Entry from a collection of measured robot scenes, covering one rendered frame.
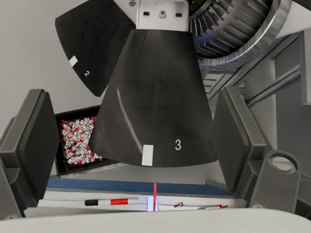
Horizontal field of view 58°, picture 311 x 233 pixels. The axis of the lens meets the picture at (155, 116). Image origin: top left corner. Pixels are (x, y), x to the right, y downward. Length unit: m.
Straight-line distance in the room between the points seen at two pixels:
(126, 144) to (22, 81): 1.45
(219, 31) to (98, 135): 0.30
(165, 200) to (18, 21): 1.55
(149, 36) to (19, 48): 1.51
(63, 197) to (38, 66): 1.17
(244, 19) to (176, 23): 0.14
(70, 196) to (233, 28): 0.57
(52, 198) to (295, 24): 0.70
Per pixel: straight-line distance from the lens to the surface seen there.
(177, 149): 0.44
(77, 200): 0.81
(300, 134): 1.52
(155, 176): 1.64
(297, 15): 0.62
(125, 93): 0.47
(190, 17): 0.57
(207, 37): 0.59
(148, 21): 0.51
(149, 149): 0.45
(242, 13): 0.57
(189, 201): 0.79
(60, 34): 0.78
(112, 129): 0.47
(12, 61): 1.93
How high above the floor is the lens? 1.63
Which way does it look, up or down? 81 degrees down
